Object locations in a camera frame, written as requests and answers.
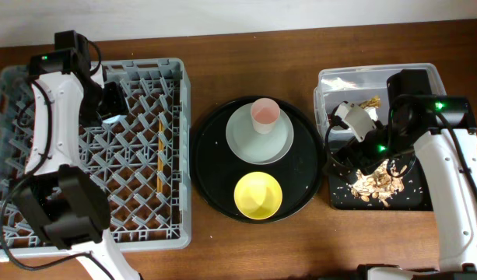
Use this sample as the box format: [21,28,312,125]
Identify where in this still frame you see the grey plastic dishwasher rack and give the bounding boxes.
[0,58,191,260]

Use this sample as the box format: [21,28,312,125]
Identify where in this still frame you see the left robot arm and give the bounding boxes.
[6,30,141,279]

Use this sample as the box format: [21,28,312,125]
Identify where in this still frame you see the yellow bowl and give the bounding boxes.
[233,172,283,220]

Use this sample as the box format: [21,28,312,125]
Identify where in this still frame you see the blue plastic cup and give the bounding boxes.
[102,115,121,124]

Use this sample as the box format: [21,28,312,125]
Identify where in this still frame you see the gold snack wrapper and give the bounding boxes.
[326,95,382,124]

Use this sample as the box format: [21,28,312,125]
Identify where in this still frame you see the pink plastic cup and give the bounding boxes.
[251,98,280,135]

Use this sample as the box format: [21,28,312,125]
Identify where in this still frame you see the wooden chopstick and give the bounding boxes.
[156,155,164,194]
[157,121,164,167]

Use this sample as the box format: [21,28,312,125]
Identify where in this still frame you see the clear plastic waste bin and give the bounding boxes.
[314,63,446,135]

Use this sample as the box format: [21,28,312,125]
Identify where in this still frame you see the white napkin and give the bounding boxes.
[364,107,378,121]

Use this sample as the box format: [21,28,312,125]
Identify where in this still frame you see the round black serving tray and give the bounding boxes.
[190,96,326,224]

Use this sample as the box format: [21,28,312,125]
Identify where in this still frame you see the black rectangular tray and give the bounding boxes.
[328,159,433,211]

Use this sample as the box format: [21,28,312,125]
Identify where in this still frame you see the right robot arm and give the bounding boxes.
[314,64,477,280]

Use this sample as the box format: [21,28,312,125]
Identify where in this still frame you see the food scraps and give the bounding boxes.
[348,159,411,207]

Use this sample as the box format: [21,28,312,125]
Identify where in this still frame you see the grey round plate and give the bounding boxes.
[226,103,294,165]

